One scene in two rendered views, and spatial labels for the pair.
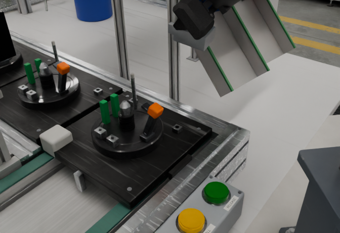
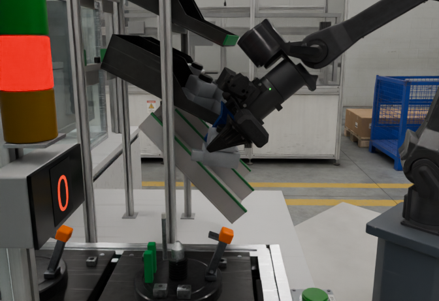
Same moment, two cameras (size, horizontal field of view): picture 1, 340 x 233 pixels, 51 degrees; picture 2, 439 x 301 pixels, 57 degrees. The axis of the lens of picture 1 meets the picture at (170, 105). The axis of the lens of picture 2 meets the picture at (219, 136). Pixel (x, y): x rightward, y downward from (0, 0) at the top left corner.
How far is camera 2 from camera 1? 40 cm
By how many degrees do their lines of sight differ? 41
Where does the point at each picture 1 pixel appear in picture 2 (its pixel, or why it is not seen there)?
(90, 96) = (85, 269)
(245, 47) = (224, 174)
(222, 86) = (234, 211)
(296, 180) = (324, 282)
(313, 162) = (384, 226)
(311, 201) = (395, 263)
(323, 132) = (303, 239)
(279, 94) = (242, 222)
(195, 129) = (236, 258)
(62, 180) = not seen: outside the picture
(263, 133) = not seen: hidden behind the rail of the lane
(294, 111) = (267, 231)
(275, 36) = not seen: hidden behind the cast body
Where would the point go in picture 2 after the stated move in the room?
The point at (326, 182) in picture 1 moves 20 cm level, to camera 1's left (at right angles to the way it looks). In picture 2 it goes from (407, 234) to (327, 278)
